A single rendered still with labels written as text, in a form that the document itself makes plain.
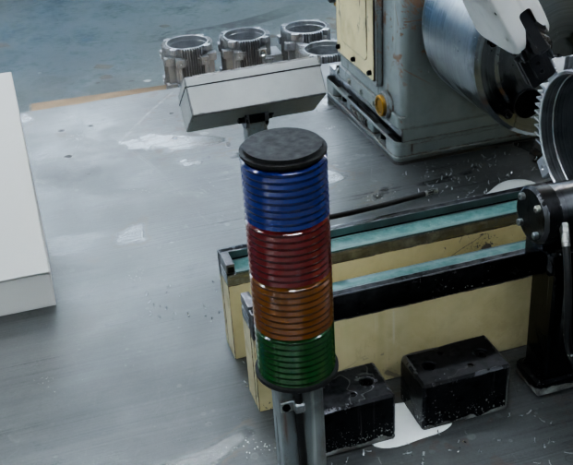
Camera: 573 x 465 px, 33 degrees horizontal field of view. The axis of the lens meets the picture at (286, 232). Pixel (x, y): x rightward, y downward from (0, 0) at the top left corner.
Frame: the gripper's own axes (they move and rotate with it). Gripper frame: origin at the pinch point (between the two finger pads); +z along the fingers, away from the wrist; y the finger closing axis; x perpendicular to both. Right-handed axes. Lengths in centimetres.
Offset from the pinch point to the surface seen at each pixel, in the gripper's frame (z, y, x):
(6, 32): 67, -416, -102
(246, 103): -12.4, -12.4, -28.9
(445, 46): 4.8, -24.3, -2.1
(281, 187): -31, 39, -31
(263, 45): 84, -245, -9
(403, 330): 8.6, 13.2, -30.3
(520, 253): 9.9, 13.0, -14.9
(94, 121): 3, -77, -53
